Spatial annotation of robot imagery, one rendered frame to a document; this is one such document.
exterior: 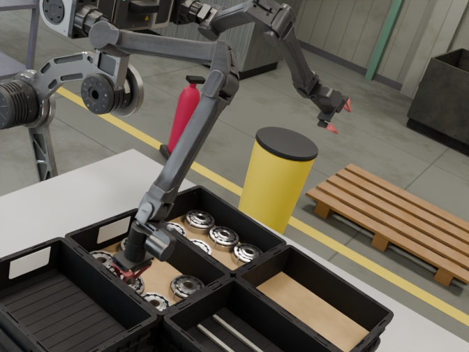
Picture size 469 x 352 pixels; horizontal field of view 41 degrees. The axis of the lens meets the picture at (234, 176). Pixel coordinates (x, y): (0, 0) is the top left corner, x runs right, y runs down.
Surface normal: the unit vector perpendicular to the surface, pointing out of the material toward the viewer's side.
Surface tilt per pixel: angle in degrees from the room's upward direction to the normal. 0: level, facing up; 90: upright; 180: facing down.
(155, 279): 0
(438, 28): 90
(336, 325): 0
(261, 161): 93
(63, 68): 90
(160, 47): 69
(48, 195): 0
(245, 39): 90
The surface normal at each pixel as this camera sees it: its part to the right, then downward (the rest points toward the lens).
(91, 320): 0.25, -0.85
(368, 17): -0.53, 0.27
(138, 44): -0.38, -0.04
